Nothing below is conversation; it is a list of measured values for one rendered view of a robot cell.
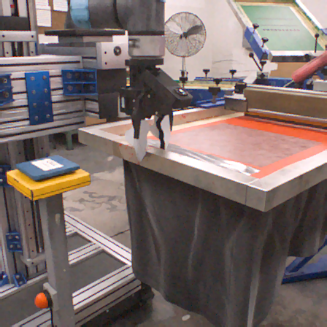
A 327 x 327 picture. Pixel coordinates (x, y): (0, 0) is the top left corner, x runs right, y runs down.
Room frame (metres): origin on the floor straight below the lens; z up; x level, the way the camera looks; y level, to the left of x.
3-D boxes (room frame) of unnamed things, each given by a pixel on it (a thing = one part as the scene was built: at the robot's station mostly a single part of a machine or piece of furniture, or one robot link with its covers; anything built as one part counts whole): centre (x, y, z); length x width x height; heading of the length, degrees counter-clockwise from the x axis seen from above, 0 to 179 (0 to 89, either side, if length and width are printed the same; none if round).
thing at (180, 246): (0.81, -0.04, 0.74); 0.45 x 0.03 x 0.43; 42
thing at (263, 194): (1.00, -0.26, 0.97); 0.79 x 0.58 x 0.04; 132
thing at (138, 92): (0.77, 0.04, 1.12); 0.09 x 0.08 x 0.12; 42
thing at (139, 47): (0.76, 0.03, 1.20); 0.08 x 0.08 x 0.05
